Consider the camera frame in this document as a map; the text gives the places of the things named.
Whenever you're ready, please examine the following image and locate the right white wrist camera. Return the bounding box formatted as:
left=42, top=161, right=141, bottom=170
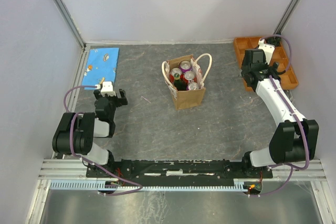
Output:
left=258, top=38, right=275, bottom=62

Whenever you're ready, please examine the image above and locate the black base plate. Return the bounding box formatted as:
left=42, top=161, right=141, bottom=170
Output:
left=86, top=159, right=273, bottom=187

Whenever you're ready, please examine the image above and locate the aluminium frame rail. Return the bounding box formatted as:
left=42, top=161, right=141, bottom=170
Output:
left=38, top=159, right=327, bottom=182

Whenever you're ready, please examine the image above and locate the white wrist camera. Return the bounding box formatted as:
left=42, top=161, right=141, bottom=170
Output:
left=258, top=38, right=275, bottom=62
left=96, top=81, right=116, bottom=97

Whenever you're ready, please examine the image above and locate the burlap canvas bag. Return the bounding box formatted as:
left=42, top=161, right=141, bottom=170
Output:
left=161, top=53, right=213, bottom=110

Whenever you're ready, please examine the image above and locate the green glass bottle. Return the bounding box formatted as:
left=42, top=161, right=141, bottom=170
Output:
left=173, top=73, right=186, bottom=91

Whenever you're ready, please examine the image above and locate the blue patterned cloth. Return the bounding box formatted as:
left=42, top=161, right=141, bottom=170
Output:
left=81, top=47, right=119, bottom=90

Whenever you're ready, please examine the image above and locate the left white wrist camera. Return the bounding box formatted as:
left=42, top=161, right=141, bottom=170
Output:
left=96, top=81, right=116, bottom=97

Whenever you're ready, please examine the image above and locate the orange compartment tray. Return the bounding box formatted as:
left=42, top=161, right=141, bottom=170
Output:
left=233, top=36, right=299, bottom=90

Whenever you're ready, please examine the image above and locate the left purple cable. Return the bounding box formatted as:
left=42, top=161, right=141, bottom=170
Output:
left=64, top=85, right=144, bottom=197

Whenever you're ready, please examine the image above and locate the purple Fanta can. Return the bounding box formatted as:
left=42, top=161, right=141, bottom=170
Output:
left=179, top=60, right=192, bottom=73
left=187, top=82, right=200, bottom=91

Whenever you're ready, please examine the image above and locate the red Coca-Cola can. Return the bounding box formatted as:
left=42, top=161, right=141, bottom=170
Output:
left=169, top=68, right=182, bottom=83
left=183, top=71, right=197, bottom=84

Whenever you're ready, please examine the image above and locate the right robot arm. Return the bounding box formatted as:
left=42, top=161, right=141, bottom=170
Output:
left=241, top=49, right=319, bottom=177

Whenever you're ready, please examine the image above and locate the light blue cable duct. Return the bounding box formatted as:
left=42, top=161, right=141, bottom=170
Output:
left=49, top=180, right=250, bottom=191

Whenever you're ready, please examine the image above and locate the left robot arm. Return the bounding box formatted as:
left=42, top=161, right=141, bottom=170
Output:
left=52, top=89, right=128, bottom=177

